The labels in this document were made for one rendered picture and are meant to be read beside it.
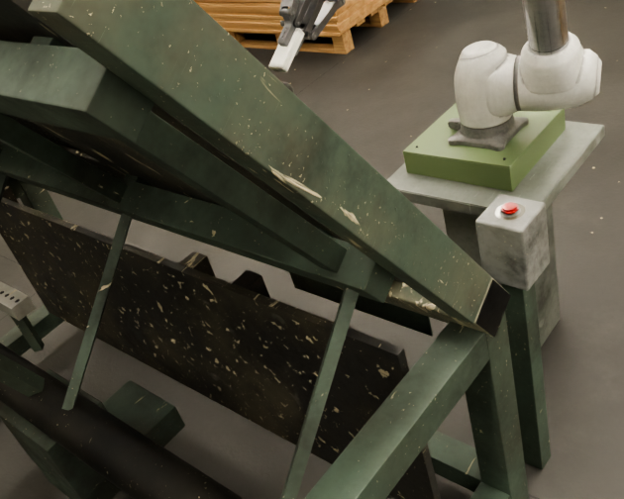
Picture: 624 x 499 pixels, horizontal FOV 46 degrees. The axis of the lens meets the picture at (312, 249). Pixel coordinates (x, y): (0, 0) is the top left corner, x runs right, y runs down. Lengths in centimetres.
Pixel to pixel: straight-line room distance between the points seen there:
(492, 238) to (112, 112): 108
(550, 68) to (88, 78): 140
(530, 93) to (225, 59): 133
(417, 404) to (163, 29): 96
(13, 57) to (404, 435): 97
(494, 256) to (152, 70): 113
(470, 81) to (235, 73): 128
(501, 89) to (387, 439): 106
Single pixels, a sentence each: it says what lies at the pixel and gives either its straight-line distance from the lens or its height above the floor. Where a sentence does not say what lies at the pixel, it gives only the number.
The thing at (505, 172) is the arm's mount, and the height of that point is 81.
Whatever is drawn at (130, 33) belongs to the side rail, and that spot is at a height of 173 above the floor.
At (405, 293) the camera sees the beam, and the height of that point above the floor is 86.
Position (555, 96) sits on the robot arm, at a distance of 212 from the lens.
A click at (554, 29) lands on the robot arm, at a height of 117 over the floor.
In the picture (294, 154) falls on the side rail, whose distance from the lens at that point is 102.
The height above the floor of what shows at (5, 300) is 102.
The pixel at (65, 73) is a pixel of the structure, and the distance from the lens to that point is 95.
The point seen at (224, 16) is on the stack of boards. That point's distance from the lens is 601.
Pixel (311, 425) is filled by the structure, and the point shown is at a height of 89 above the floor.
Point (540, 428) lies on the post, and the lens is 225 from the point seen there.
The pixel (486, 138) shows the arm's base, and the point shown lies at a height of 86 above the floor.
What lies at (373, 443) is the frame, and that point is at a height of 79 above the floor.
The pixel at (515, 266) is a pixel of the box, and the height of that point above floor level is 82.
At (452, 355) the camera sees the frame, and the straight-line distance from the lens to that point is 162.
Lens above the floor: 195
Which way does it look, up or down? 35 degrees down
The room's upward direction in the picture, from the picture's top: 17 degrees counter-clockwise
